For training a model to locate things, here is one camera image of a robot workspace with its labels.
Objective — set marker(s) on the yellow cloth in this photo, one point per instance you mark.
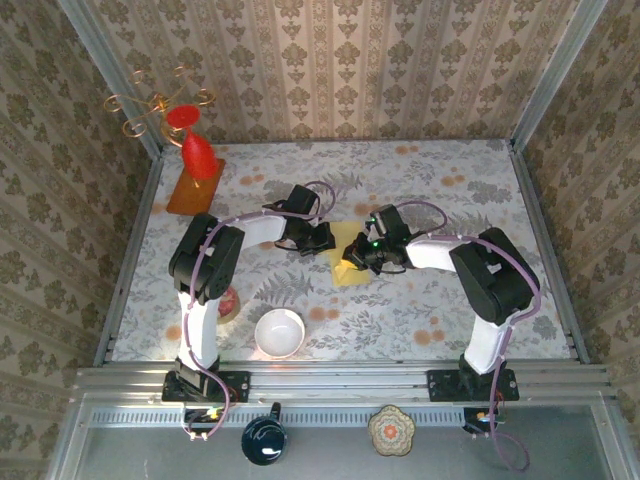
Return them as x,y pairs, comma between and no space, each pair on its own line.
350,277

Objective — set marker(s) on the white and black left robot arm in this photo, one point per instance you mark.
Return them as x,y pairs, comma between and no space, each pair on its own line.
205,260

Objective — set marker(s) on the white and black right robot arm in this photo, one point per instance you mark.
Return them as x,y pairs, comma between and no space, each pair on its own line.
495,280

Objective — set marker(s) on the floral patterned table cover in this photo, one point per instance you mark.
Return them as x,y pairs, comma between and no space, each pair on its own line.
375,325

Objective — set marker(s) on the white bowl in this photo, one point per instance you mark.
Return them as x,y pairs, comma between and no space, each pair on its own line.
280,332

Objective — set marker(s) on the round red gold-rimmed tin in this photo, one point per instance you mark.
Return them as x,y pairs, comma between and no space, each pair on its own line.
230,305

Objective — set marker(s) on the orange wooden board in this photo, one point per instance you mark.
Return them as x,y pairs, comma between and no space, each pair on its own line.
192,200

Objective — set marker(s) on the red wine glass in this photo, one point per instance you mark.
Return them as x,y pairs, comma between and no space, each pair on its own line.
197,155

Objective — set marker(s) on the patterned flower-shaped dish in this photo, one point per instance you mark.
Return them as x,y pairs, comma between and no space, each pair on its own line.
391,431

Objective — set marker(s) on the grey metal shelf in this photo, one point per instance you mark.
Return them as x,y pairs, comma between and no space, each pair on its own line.
340,455

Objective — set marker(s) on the small controller circuit board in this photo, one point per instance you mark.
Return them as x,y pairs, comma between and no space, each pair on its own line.
482,419
202,417

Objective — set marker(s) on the dark blue mug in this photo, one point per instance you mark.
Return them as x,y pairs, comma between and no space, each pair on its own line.
263,440

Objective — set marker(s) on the aluminium frame cross rail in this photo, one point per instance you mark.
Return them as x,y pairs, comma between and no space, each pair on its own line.
340,382

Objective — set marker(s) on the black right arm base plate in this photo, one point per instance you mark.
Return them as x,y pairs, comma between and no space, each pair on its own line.
440,385

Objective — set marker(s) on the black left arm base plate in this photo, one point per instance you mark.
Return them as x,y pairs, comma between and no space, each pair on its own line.
240,382

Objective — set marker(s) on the aluminium frame side rail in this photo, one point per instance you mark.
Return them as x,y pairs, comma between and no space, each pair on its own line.
139,225
548,250

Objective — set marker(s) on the aluminium frame post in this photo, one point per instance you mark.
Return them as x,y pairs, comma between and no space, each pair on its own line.
557,75
112,75

